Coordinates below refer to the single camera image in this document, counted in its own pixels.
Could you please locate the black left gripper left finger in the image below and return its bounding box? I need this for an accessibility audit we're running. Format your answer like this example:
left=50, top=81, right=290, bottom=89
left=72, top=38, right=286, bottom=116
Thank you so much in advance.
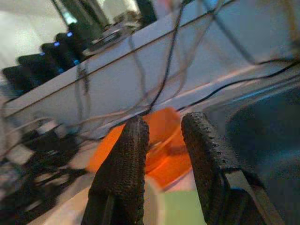
left=81, top=116, right=150, bottom=225

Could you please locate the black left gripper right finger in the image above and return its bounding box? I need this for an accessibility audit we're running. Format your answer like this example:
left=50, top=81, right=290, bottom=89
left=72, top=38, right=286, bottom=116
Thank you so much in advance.
left=181, top=112, right=268, bottom=225

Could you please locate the light green plate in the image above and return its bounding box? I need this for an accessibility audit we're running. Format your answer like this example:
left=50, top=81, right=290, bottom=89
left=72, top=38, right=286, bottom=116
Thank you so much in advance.
left=145, top=182, right=207, bottom=225

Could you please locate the orange plate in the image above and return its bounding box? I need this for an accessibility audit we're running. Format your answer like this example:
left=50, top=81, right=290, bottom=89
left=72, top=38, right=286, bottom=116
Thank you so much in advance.
left=88, top=124, right=195, bottom=188

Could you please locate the orange bowl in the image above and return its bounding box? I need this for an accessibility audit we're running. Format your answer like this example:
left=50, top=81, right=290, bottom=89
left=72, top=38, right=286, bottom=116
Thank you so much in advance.
left=142, top=107, right=186, bottom=150

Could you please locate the stainless steel sink basin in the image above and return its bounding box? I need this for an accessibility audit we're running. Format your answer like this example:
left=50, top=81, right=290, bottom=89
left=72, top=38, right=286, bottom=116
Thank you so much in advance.
left=206, top=89, right=300, bottom=225

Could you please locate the flat grey gadget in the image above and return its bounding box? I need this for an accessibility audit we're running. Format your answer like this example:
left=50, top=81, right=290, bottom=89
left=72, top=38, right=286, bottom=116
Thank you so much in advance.
left=82, top=30, right=122, bottom=56

